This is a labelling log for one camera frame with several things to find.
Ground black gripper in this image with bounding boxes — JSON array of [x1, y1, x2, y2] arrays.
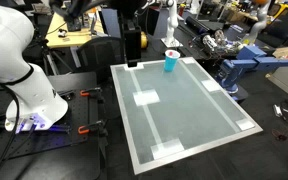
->
[[123, 22, 142, 68]]

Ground blue plastic cup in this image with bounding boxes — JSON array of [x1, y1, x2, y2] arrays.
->
[[163, 49, 181, 73]]

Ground dark mesh office chair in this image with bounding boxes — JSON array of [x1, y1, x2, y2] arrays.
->
[[75, 35, 126, 84]]

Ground dark blue partition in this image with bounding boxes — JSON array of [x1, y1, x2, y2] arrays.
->
[[100, 8, 122, 38]]

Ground black upright panel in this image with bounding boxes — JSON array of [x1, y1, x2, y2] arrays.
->
[[147, 6, 162, 36]]

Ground orange black bar clamp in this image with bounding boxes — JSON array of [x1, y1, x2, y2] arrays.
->
[[79, 87, 104, 102], [77, 119, 108, 137]]

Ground light wooden desk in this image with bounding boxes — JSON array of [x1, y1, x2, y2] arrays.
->
[[45, 6, 107, 49]]

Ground black desk stand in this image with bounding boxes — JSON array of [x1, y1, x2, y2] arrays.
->
[[67, 18, 83, 33]]

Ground black cylinder tube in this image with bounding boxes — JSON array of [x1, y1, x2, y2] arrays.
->
[[185, 15, 215, 34]]

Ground silver motor assembly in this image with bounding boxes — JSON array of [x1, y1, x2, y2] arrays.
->
[[202, 29, 228, 51]]

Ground black tripod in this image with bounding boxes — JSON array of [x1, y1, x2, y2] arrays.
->
[[38, 38, 73, 76]]

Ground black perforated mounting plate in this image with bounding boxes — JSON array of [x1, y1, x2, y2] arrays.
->
[[0, 71, 102, 166]]

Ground grey white background robot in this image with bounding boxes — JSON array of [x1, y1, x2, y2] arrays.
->
[[248, 0, 273, 46]]

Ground small white power adapter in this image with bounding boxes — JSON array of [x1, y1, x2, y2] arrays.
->
[[273, 104, 283, 118]]

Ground brown cardboard piece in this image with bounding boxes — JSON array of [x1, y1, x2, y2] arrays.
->
[[272, 45, 288, 61]]

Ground large black chair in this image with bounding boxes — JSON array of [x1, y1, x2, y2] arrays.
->
[[263, 8, 288, 48]]

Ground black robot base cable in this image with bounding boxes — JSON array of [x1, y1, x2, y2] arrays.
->
[[0, 83, 22, 180]]

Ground thin red floor cable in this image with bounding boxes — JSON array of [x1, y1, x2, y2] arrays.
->
[[271, 128, 288, 141]]

